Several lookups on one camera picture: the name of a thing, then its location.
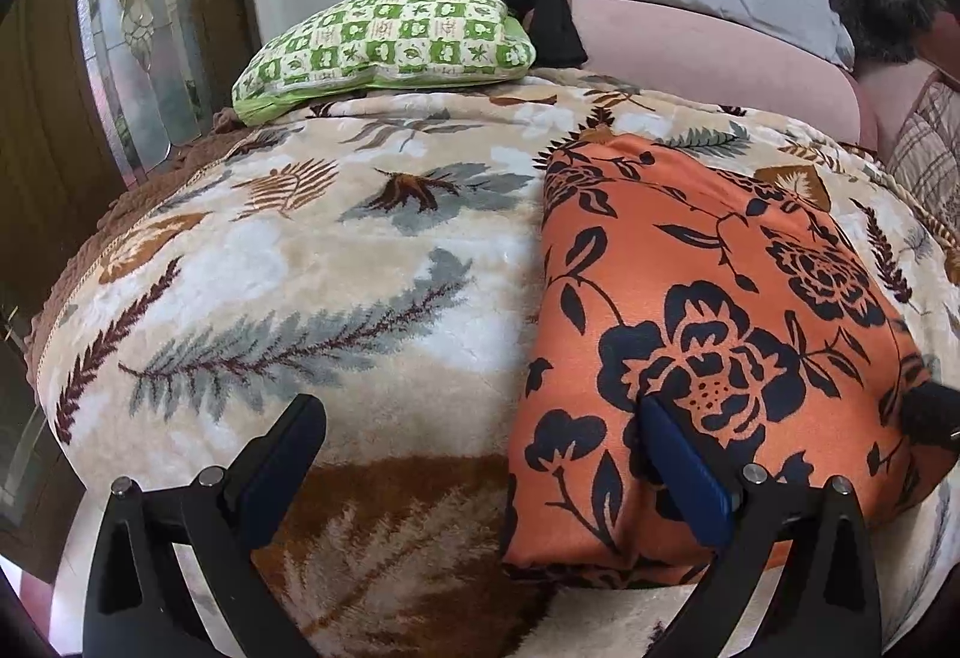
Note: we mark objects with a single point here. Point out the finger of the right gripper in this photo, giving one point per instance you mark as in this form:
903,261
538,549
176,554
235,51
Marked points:
930,414

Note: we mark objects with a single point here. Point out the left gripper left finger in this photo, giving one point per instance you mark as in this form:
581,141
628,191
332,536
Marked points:
138,602

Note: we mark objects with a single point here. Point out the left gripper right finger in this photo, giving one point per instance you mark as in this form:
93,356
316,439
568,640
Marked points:
826,602

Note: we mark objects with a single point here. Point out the orange black floral garment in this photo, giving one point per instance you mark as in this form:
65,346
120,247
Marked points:
741,303

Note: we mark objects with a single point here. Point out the striped brown cushion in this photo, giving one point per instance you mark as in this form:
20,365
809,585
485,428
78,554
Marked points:
924,158

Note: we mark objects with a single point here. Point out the black furry item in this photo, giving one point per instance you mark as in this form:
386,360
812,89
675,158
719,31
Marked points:
885,30

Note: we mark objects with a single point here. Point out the beige leaf print blanket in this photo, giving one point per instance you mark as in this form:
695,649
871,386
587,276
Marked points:
383,253

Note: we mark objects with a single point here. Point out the brown fringed bedsheet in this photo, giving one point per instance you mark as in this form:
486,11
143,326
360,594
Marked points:
125,211

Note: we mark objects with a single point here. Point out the wooden door with glass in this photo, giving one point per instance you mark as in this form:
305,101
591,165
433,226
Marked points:
98,96

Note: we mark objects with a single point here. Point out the green white checkered pillow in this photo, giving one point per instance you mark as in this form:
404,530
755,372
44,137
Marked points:
383,44

